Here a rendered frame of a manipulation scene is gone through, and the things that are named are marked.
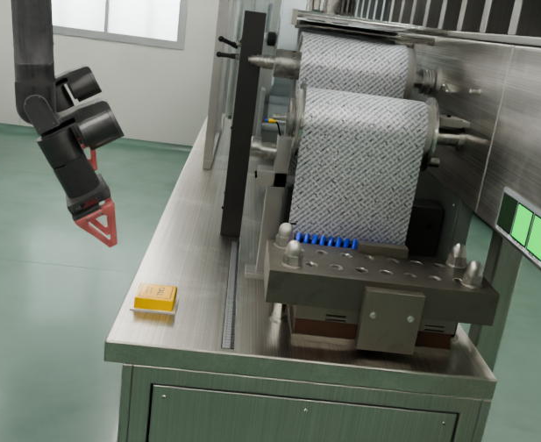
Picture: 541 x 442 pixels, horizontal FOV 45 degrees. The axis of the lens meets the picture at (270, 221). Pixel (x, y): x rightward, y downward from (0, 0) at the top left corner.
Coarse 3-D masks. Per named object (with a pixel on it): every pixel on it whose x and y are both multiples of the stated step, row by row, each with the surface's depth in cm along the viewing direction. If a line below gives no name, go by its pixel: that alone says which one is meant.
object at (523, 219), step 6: (522, 210) 98; (528, 210) 96; (516, 216) 100; (522, 216) 98; (528, 216) 96; (516, 222) 99; (522, 222) 98; (528, 222) 96; (516, 228) 99; (522, 228) 97; (528, 228) 95; (516, 234) 99; (522, 234) 97; (522, 240) 97
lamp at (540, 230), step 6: (534, 222) 94; (540, 222) 92; (534, 228) 93; (540, 228) 92; (534, 234) 93; (540, 234) 91; (534, 240) 93; (540, 240) 91; (528, 246) 95; (534, 246) 93; (540, 246) 91; (534, 252) 93; (540, 252) 91; (540, 258) 91
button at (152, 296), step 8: (144, 288) 122; (152, 288) 122; (160, 288) 123; (168, 288) 123; (176, 288) 124; (136, 296) 118; (144, 296) 118; (152, 296) 118; (160, 296) 119; (168, 296) 119; (136, 304) 118; (144, 304) 118; (152, 304) 118; (160, 304) 118; (168, 304) 118
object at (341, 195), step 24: (312, 168) 125; (336, 168) 125; (360, 168) 125; (384, 168) 125; (408, 168) 125; (312, 192) 126; (336, 192) 126; (360, 192) 126; (384, 192) 127; (408, 192) 127; (312, 216) 128; (336, 216) 128; (360, 216) 128; (384, 216) 128; (408, 216) 128; (384, 240) 129
